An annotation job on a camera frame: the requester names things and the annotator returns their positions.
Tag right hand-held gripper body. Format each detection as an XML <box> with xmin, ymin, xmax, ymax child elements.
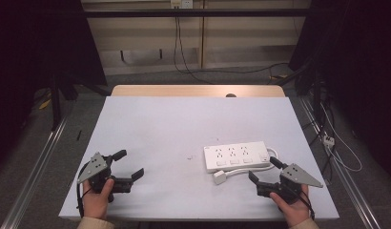
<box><xmin>256</xmin><ymin>162</ymin><xmax>324</xmax><ymax>205</ymax></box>

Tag metal floor rail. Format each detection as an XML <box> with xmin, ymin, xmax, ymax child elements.
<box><xmin>298</xmin><ymin>95</ymin><xmax>382</xmax><ymax>229</ymax></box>
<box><xmin>0</xmin><ymin>115</ymin><xmax>70</xmax><ymax>229</ymax></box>

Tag white floor power strip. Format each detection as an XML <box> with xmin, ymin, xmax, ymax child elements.
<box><xmin>321</xmin><ymin>134</ymin><xmax>337</xmax><ymax>149</ymax></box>

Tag wooden table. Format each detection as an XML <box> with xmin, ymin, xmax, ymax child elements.
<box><xmin>111</xmin><ymin>84</ymin><xmax>286</xmax><ymax>98</ymax></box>

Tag black floor cable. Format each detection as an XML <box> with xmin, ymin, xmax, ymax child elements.
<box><xmin>183</xmin><ymin>62</ymin><xmax>291</xmax><ymax>76</ymax></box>

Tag white wall socket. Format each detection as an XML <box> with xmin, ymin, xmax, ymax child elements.
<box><xmin>170</xmin><ymin>0</ymin><xmax>195</xmax><ymax>10</ymax></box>

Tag white power plug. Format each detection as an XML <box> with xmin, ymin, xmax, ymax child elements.
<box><xmin>212</xmin><ymin>170</ymin><xmax>228</xmax><ymax>186</ymax></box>

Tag black curtain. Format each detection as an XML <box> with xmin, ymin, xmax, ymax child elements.
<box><xmin>0</xmin><ymin>0</ymin><xmax>108</xmax><ymax>175</ymax></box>
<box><xmin>288</xmin><ymin>0</ymin><xmax>391</xmax><ymax>182</ymax></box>

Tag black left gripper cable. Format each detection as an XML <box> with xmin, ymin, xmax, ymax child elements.
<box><xmin>75</xmin><ymin>162</ymin><xmax>91</xmax><ymax>219</ymax></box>

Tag person's left hand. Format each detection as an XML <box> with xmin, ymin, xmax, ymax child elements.
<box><xmin>81</xmin><ymin>177</ymin><xmax>115</xmax><ymax>220</ymax></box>

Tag black metal stand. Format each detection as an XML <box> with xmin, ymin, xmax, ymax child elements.
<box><xmin>50</xmin><ymin>73</ymin><xmax>63</xmax><ymax>132</ymax></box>

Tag white floor cable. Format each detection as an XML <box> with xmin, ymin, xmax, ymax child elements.
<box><xmin>319</xmin><ymin>101</ymin><xmax>363</xmax><ymax>174</ymax></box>

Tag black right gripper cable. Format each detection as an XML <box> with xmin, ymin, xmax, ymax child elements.
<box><xmin>287</xmin><ymin>185</ymin><xmax>316</xmax><ymax>221</ymax></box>

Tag black hanging cables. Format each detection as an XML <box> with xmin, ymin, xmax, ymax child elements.
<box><xmin>173</xmin><ymin>15</ymin><xmax>215</xmax><ymax>86</ymax></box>

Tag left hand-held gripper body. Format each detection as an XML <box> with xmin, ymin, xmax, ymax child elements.
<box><xmin>77</xmin><ymin>152</ymin><xmax>134</xmax><ymax>203</ymax></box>

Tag white power strip cable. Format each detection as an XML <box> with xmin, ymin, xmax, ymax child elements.
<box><xmin>224</xmin><ymin>147</ymin><xmax>279</xmax><ymax>179</ymax></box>

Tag black horizontal bar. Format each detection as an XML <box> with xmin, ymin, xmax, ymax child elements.
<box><xmin>82</xmin><ymin>8</ymin><xmax>313</xmax><ymax>19</ymax></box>

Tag person's right hand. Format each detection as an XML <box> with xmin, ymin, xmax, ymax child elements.
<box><xmin>268</xmin><ymin>184</ymin><xmax>313</xmax><ymax>228</ymax></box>

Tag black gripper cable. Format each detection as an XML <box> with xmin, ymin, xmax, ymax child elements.
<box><xmin>75</xmin><ymin>162</ymin><xmax>91</xmax><ymax>219</ymax></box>
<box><xmin>287</xmin><ymin>185</ymin><xmax>316</xmax><ymax>221</ymax></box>

